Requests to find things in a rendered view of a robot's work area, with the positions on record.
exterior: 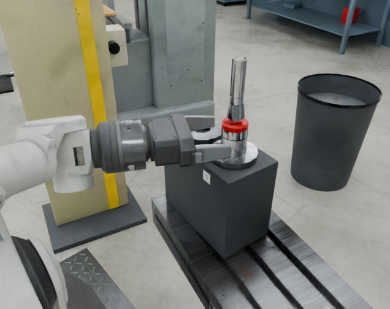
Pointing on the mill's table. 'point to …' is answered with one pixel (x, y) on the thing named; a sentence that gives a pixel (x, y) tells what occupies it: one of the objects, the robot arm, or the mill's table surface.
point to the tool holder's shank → (237, 90)
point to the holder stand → (224, 194)
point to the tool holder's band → (235, 125)
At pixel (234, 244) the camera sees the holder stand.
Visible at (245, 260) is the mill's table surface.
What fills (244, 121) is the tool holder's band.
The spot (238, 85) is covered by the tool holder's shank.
